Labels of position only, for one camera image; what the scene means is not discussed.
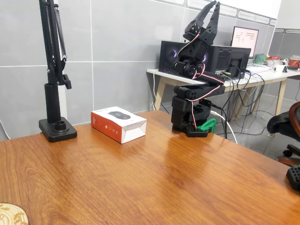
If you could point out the black office chair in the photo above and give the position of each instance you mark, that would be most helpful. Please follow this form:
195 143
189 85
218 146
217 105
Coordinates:
279 124

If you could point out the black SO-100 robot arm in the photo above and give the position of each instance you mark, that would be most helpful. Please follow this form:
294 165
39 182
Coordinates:
199 91

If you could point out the computer monitor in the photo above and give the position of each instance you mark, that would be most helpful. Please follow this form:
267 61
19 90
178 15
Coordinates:
245 39

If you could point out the black perforated arm base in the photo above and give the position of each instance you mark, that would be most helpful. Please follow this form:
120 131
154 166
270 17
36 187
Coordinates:
294 175

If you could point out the orange white mouse box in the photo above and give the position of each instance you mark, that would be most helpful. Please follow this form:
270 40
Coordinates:
112 127

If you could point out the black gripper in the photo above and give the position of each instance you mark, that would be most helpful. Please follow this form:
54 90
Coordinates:
202 34

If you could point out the green plastic table clamp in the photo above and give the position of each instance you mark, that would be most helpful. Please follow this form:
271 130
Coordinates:
208 124

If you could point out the white table wooden legs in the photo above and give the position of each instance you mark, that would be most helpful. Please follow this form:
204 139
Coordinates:
164 75

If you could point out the small white box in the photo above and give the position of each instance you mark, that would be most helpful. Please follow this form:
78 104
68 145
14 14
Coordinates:
280 68

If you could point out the black spring boom stand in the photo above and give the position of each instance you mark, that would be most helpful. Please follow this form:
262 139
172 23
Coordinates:
52 100

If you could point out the black computer case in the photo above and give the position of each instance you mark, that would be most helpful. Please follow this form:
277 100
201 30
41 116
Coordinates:
225 58

